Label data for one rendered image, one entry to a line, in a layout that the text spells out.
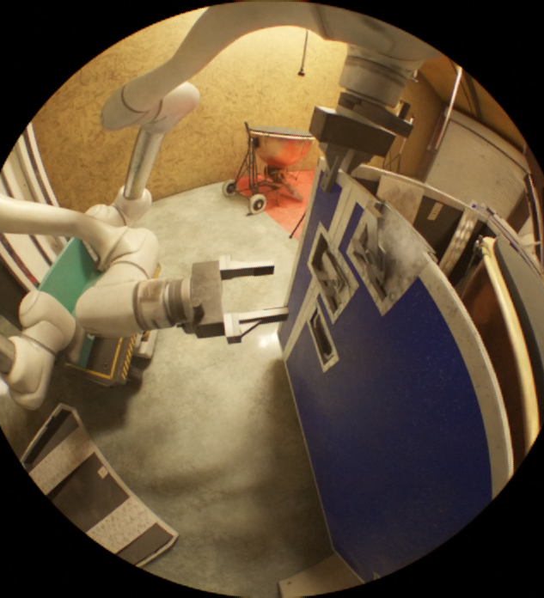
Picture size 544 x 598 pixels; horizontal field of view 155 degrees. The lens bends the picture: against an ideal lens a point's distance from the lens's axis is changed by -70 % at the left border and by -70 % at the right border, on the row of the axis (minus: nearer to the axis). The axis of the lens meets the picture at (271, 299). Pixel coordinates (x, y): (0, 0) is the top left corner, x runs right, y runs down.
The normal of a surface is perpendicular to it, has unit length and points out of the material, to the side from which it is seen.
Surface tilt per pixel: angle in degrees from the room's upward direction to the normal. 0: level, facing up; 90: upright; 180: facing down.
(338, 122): 100
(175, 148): 90
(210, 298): 0
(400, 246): 90
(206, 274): 0
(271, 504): 0
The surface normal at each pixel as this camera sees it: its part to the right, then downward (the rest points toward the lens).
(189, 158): 0.54, 0.72
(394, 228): -0.97, 0.12
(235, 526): 0.09, -0.58
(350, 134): 0.19, 0.90
